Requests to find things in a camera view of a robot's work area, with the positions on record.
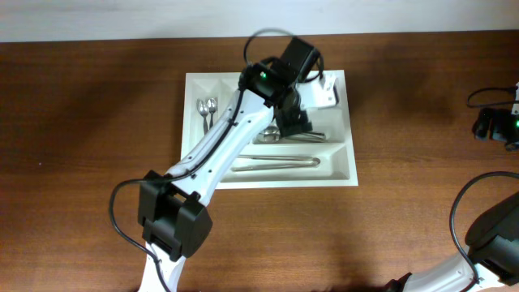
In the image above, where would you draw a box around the large silver spoon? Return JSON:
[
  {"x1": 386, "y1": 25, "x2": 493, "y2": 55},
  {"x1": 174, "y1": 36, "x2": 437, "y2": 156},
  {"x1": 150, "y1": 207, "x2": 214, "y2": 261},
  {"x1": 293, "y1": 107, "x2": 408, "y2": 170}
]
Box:
[
  {"x1": 256, "y1": 133, "x2": 327, "y2": 144},
  {"x1": 260, "y1": 126, "x2": 327, "y2": 137}
]

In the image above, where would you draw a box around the dark chopstick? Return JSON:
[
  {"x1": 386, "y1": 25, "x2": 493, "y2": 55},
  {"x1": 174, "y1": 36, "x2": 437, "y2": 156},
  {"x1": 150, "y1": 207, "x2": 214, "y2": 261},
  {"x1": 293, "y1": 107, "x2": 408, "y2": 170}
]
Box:
[
  {"x1": 238, "y1": 155, "x2": 321, "y2": 164},
  {"x1": 231, "y1": 161, "x2": 320, "y2": 172}
]

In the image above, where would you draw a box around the small grey spoon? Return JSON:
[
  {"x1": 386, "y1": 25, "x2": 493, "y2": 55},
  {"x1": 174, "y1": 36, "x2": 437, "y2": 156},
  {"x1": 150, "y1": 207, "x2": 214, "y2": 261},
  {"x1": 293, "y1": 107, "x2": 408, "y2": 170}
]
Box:
[
  {"x1": 207, "y1": 98, "x2": 217, "y2": 128},
  {"x1": 196, "y1": 99, "x2": 209, "y2": 135}
]

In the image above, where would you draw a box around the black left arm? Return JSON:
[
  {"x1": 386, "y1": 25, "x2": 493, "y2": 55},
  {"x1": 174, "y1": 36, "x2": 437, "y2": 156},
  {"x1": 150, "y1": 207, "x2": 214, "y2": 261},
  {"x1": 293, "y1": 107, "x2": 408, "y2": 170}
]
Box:
[{"x1": 137, "y1": 36, "x2": 324, "y2": 291}]

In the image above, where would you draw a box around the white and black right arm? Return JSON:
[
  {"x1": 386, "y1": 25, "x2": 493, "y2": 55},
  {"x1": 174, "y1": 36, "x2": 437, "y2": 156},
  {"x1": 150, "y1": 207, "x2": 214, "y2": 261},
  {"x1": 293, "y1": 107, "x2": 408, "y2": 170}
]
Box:
[{"x1": 383, "y1": 171, "x2": 518, "y2": 292}]

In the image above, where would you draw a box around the white cutlery tray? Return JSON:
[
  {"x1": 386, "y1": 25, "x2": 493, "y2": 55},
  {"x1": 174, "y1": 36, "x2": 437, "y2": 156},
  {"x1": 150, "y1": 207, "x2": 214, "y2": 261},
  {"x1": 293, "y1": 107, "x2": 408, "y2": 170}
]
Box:
[{"x1": 181, "y1": 70, "x2": 358, "y2": 190}]

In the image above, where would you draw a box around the black left camera cable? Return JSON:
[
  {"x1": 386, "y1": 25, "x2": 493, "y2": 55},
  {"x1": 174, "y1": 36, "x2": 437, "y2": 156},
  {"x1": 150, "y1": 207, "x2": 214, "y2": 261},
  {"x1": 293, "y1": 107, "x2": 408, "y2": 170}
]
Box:
[{"x1": 108, "y1": 28, "x2": 325, "y2": 292}]

